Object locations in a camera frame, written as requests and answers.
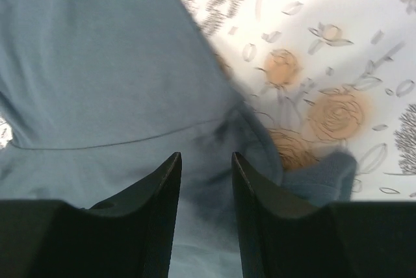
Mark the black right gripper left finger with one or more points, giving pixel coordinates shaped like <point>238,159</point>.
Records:
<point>127,235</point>

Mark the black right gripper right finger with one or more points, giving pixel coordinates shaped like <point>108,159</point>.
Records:
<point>282,235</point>

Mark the blue-grey t-shirt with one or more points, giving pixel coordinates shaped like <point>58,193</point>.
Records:
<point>98,93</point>

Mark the floral patterned table mat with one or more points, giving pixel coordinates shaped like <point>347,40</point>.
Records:
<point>323,74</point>

